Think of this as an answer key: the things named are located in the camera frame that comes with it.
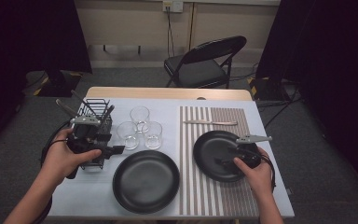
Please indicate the person's left hand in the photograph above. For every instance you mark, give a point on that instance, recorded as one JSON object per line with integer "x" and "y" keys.
{"x": 59, "y": 158}

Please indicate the black stand base yellow stripes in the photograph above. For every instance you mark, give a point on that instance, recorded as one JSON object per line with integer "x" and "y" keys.
{"x": 59, "y": 84}
{"x": 268, "y": 88}

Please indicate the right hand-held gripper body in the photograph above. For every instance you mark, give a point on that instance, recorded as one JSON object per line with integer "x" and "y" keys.
{"x": 250, "y": 155}

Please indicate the clear glass cup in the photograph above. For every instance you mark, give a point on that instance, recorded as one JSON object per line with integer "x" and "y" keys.
{"x": 152, "y": 137}
{"x": 140, "y": 116}
{"x": 127, "y": 137}

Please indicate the black curtain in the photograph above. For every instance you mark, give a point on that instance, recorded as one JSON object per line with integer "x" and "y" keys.
{"x": 338, "y": 62}
{"x": 28, "y": 37}

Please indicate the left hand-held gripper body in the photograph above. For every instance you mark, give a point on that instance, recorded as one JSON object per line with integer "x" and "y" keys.
{"x": 85, "y": 137}

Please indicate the white wall socket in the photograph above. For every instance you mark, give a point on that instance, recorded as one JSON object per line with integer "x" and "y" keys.
{"x": 175, "y": 5}

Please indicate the black round plate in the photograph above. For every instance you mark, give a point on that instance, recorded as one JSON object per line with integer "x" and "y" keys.
{"x": 211, "y": 152}
{"x": 146, "y": 182}

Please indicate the person's right hand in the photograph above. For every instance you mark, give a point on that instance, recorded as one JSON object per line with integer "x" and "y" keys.
{"x": 261, "y": 180}

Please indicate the metal table knife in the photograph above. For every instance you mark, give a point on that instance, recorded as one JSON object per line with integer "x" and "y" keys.
{"x": 211, "y": 122}

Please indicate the striped woven placemat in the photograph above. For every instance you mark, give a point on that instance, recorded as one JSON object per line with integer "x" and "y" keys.
{"x": 205, "y": 199}

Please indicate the black folding chair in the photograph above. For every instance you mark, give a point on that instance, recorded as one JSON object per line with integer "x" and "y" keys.
{"x": 199, "y": 73}

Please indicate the metal cutlery piece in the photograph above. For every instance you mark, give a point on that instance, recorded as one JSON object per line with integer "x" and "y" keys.
{"x": 65, "y": 107}
{"x": 80, "y": 100}
{"x": 108, "y": 113}

